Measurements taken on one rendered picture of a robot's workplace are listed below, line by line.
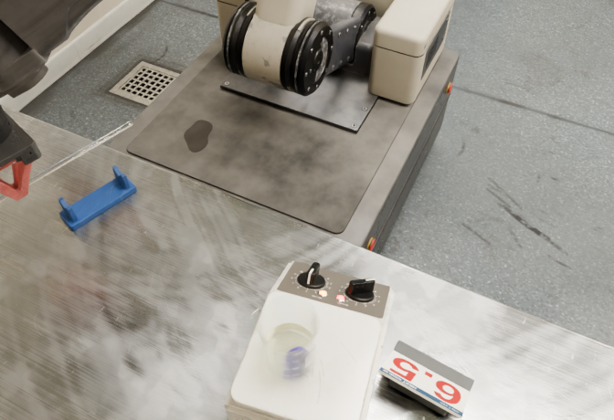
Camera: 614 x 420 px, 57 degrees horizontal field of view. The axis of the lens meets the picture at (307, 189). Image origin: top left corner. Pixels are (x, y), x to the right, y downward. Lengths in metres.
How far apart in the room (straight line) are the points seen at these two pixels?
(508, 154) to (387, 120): 0.64
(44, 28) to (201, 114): 0.99
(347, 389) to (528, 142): 1.60
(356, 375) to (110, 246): 0.37
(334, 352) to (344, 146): 0.88
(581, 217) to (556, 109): 0.50
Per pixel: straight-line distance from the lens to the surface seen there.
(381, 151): 1.38
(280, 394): 0.54
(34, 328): 0.73
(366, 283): 0.63
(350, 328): 0.57
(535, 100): 2.23
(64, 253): 0.78
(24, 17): 0.52
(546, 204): 1.89
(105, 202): 0.80
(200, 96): 1.54
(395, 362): 0.63
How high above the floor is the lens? 1.35
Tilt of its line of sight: 50 degrees down
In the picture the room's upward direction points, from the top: 1 degrees clockwise
